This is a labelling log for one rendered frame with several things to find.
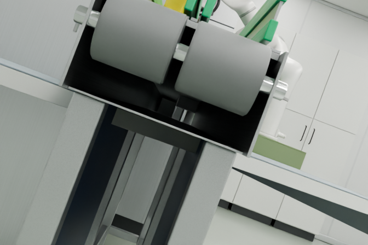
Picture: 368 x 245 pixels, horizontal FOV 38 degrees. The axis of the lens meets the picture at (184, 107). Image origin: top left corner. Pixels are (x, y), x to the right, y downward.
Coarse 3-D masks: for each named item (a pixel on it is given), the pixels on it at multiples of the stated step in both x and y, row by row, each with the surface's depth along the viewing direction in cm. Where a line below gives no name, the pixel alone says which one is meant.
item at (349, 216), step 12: (264, 180) 198; (288, 192) 184; (300, 192) 178; (312, 204) 171; (324, 204) 167; (336, 204) 162; (336, 216) 161; (348, 216) 157; (360, 216) 153; (360, 228) 151
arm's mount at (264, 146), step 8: (264, 136) 197; (256, 144) 187; (264, 144) 189; (272, 144) 190; (280, 144) 191; (256, 152) 188; (264, 152) 189; (272, 152) 190; (280, 152) 192; (288, 152) 193; (296, 152) 195; (304, 152) 196; (280, 160) 192; (288, 160) 194; (296, 160) 195
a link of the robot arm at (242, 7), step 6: (222, 0) 240; (228, 0) 240; (234, 0) 240; (240, 0) 240; (246, 0) 238; (228, 6) 239; (234, 6) 237; (240, 6) 234; (246, 6) 233; (252, 6) 234; (240, 12) 234; (246, 12) 233
